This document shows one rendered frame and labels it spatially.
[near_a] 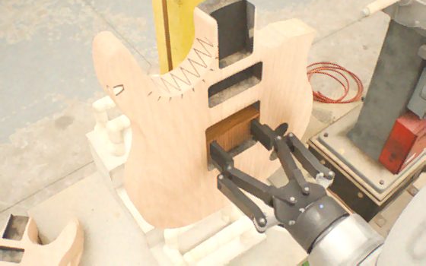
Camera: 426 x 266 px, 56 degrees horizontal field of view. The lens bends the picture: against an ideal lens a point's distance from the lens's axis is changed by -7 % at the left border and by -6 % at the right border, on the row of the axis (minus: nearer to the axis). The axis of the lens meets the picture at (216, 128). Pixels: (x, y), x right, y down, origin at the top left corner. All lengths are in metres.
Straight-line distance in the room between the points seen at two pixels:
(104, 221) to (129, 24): 2.48
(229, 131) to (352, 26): 3.02
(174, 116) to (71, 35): 3.01
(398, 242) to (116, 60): 0.32
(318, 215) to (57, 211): 0.87
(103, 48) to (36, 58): 2.95
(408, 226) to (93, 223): 0.95
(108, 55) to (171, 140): 0.17
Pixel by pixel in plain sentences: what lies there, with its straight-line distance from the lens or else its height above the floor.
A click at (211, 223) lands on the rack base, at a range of 1.14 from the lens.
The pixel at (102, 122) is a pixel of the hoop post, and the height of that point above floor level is 1.16.
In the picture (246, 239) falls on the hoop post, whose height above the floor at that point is 0.98.
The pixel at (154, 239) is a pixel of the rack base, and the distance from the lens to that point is 1.10.
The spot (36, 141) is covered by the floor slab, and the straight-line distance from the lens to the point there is 2.76.
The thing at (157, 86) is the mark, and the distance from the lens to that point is 0.52.
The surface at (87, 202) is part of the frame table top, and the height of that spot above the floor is 0.93.
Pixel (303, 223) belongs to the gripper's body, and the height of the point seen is 1.48.
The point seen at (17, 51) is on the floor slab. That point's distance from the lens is 3.55.
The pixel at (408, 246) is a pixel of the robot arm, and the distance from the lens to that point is 0.38.
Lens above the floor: 1.95
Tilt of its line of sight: 49 degrees down
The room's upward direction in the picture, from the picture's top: straight up
